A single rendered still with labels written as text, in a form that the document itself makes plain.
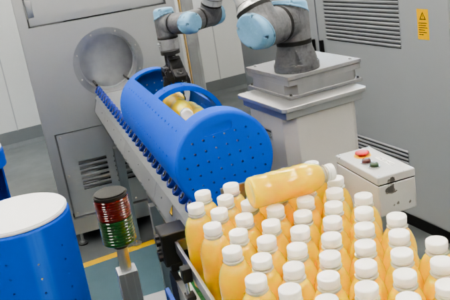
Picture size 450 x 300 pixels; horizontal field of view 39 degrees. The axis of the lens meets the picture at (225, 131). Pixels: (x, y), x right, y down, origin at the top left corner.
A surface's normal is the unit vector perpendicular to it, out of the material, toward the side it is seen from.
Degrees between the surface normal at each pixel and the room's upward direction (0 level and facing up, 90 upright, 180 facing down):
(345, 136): 90
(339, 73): 90
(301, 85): 90
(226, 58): 90
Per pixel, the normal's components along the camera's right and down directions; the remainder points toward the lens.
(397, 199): 0.32, 0.23
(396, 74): -0.89, 0.25
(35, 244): 0.54, 0.17
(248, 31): -0.62, 0.43
